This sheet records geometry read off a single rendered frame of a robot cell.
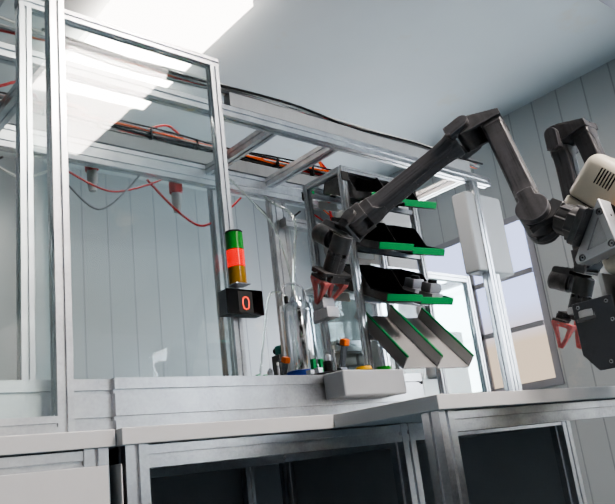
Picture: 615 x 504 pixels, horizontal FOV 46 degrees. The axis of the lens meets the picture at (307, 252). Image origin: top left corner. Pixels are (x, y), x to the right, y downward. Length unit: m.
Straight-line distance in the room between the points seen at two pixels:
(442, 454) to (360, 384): 0.35
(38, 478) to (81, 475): 0.07
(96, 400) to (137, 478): 0.17
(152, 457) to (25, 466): 0.22
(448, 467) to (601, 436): 3.74
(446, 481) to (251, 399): 0.44
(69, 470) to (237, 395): 0.42
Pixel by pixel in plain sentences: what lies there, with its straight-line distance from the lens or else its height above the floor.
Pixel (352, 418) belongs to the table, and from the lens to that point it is 1.59.
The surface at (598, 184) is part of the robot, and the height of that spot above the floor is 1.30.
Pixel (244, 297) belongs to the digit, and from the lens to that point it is 1.99.
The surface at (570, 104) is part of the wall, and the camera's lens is 5.46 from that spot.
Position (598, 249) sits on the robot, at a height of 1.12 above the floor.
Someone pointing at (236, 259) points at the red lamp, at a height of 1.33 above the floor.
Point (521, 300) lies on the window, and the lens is 5.40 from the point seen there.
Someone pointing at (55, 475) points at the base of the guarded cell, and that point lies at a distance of 1.31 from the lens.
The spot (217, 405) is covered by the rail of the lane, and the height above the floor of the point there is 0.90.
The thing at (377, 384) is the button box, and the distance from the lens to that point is 1.76.
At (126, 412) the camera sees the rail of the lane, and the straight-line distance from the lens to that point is 1.44.
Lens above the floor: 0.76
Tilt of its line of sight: 16 degrees up
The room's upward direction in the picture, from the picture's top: 7 degrees counter-clockwise
